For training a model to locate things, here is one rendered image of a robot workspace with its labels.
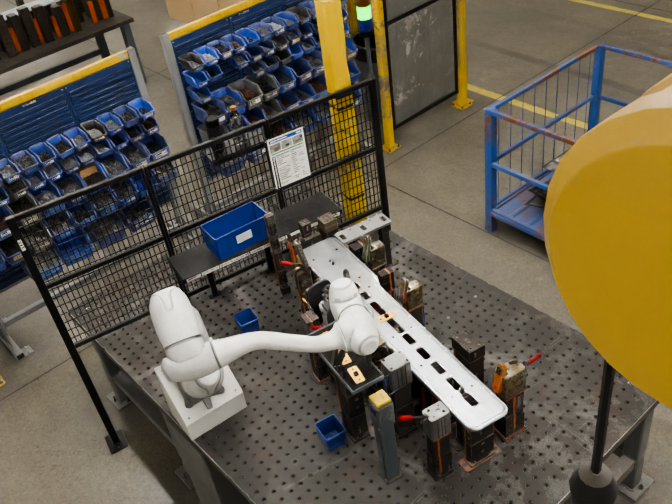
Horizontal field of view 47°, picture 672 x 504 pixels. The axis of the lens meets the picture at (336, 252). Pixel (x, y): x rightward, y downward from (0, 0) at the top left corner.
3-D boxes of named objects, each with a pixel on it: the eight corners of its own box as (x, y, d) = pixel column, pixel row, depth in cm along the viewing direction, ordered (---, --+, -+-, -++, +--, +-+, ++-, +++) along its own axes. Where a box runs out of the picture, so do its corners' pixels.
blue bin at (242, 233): (273, 234, 386) (268, 213, 378) (220, 261, 374) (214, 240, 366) (257, 221, 398) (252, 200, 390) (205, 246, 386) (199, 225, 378)
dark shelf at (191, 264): (343, 213, 398) (342, 209, 396) (183, 285, 368) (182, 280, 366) (322, 195, 414) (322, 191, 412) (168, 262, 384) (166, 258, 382)
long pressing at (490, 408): (517, 408, 287) (517, 405, 286) (469, 437, 279) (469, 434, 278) (333, 236, 386) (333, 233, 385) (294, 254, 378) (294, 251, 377)
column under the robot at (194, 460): (233, 541, 369) (200, 457, 329) (198, 503, 388) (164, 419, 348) (282, 501, 383) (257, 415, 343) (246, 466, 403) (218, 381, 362)
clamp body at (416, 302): (432, 340, 360) (428, 285, 339) (410, 352, 356) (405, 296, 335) (420, 329, 367) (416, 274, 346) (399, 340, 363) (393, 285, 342)
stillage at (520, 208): (588, 157, 589) (599, 40, 531) (686, 194, 537) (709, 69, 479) (484, 230, 535) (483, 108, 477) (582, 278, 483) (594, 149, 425)
